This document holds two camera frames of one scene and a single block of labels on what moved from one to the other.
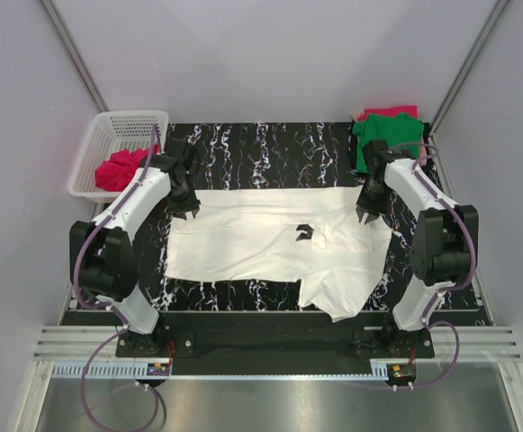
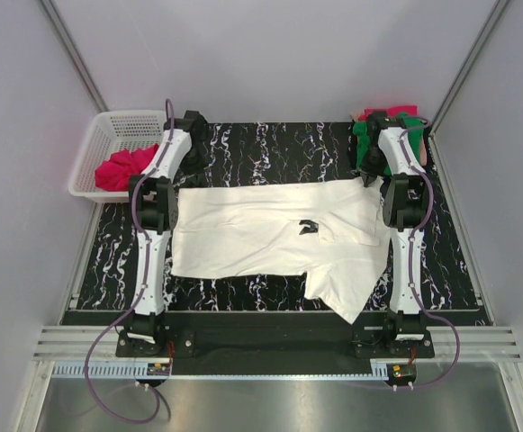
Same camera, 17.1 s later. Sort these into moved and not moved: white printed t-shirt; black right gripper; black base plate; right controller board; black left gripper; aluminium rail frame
Moved: black right gripper; black left gripper
Not moved: white printed t-shirt; aluminium rail frame; black base plate; right controller board
